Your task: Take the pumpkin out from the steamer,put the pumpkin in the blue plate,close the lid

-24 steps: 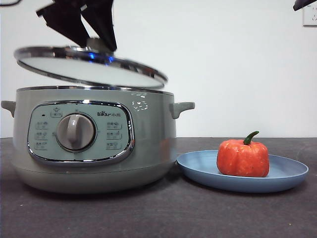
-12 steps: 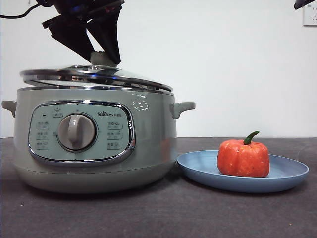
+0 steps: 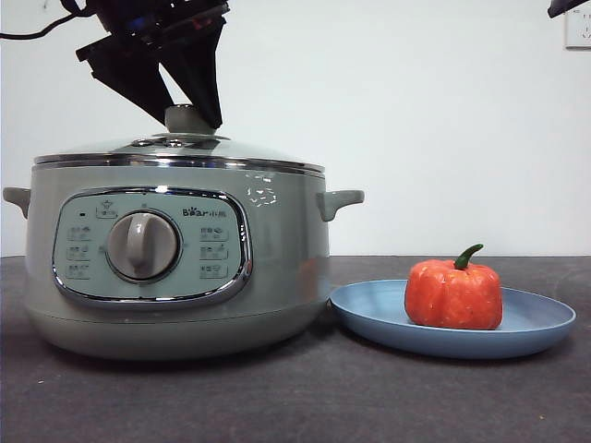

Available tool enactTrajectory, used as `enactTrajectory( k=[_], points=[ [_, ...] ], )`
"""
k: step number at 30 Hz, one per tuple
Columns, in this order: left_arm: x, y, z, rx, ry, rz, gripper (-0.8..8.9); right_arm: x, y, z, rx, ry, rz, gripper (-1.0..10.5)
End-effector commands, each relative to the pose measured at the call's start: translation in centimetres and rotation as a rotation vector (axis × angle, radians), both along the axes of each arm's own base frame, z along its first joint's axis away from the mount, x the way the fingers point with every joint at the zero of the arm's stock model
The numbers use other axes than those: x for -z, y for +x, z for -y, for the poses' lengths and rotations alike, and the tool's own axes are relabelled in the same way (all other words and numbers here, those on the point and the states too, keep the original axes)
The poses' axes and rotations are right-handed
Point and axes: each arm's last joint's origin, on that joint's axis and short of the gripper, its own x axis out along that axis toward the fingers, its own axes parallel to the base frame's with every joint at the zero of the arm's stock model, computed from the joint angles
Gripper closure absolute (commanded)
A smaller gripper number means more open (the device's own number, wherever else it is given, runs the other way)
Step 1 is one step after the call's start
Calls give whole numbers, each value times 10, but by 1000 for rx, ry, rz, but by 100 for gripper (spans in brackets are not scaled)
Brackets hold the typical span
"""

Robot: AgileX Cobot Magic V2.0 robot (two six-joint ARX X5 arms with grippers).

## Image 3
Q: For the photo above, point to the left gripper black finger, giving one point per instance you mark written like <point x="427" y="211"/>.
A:
<point x="198" y="69"/>
<point x="138" y="87"/>

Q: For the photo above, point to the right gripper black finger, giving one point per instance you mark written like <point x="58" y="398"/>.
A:
<point x="572" y="6"/>

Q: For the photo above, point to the glass lid with green knob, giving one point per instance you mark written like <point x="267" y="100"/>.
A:
<point x="184" y="120"/>

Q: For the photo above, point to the orange pumpkin with green stem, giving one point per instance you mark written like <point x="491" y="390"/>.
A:
<point x="452" y="300"/>

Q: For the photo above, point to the pale green electric steamer pot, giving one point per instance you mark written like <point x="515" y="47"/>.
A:
<point x="277" y="258"/>

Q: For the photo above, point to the blue round plate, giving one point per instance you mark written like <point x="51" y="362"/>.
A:
<point x="369" y="304"/>

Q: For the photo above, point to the white wall socket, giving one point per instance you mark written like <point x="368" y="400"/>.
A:
<point x="579" y="34"/>

